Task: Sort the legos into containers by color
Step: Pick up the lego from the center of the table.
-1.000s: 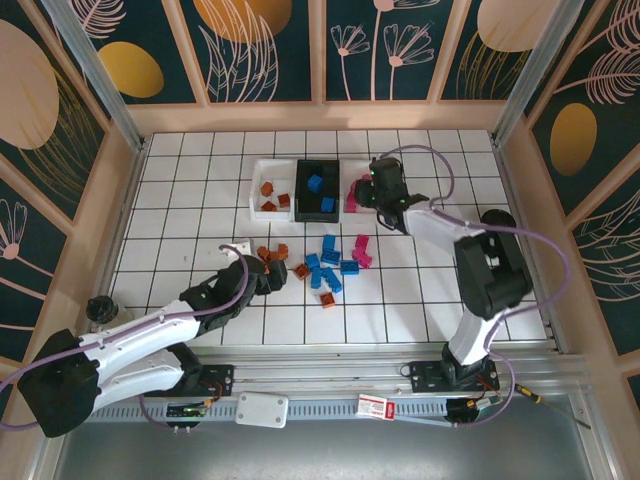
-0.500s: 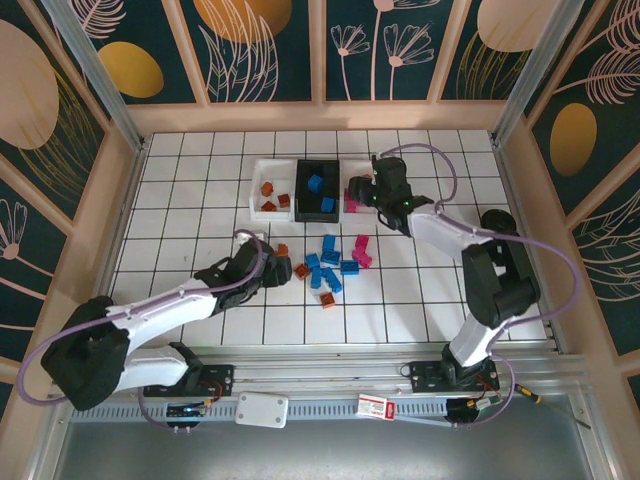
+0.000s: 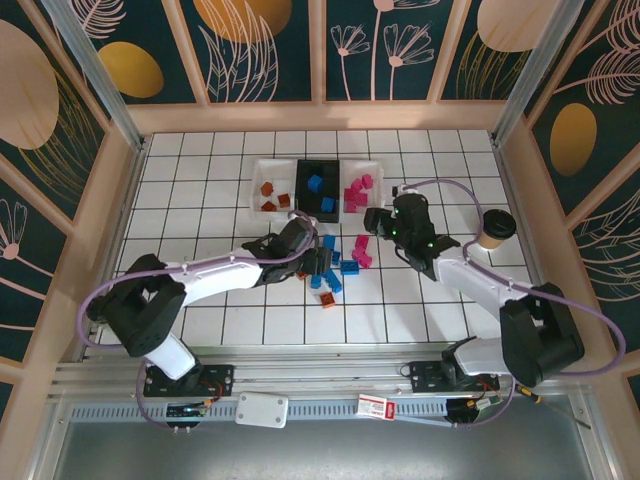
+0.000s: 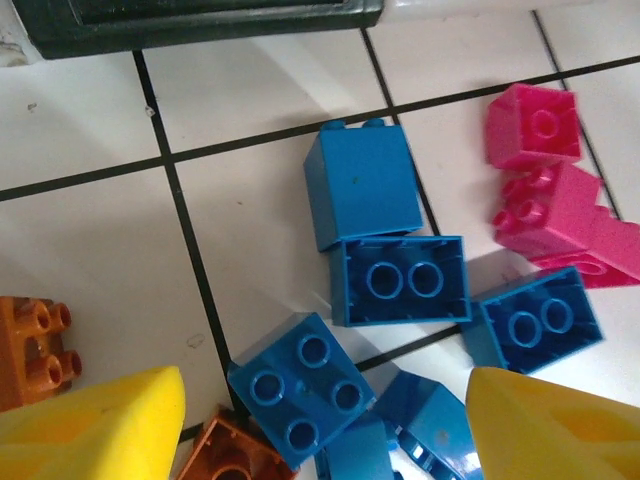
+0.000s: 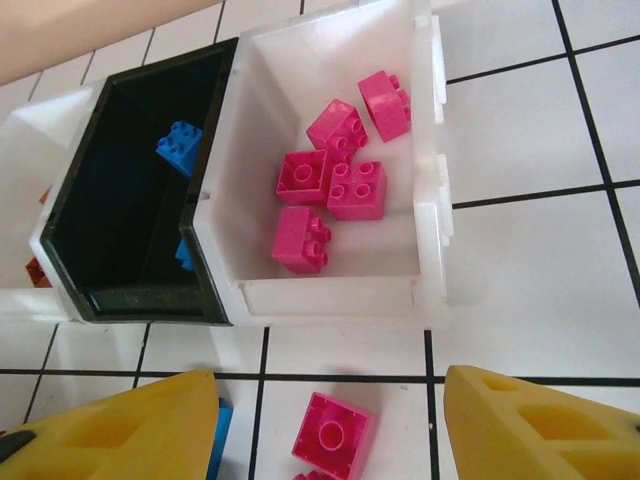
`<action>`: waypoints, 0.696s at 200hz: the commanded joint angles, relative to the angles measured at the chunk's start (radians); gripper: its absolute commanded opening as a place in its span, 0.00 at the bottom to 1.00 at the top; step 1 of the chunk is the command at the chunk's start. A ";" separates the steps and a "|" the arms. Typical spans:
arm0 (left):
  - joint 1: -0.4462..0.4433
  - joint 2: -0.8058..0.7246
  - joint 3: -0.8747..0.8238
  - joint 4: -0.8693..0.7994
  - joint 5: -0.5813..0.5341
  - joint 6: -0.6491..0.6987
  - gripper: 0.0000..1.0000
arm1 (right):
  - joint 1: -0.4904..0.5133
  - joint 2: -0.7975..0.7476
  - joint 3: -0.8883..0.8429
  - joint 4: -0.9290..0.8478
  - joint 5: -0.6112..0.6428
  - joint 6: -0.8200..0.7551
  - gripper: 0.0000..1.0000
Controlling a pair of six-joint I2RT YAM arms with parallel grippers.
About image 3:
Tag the grey metal sheet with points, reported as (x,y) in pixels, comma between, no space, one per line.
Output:
(325,455)

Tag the white plastic bin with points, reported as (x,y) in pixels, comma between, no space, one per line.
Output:
(377,167)
(257,212)

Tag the black plastic bin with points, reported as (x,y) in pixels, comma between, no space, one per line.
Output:
(306,210)

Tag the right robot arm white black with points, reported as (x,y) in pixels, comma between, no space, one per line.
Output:
(465,275)

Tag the paper coffee cup black lid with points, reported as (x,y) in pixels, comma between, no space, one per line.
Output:
(497,225)

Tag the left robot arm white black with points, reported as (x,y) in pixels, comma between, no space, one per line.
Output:
(215,272)

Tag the aluminium frame post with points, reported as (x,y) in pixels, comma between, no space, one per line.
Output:
(527,75)
(100,75)

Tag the white plastic box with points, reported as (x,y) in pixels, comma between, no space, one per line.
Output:
(262,410)

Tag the red white card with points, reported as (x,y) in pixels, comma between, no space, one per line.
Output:
(375,406)

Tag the aluminium extrusion rail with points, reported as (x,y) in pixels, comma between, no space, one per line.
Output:
(325,375)

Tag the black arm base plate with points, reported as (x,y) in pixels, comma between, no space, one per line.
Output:
(425,377)
(220,375)

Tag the small circuit board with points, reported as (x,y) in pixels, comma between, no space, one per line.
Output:
(472,407)
(187,411)

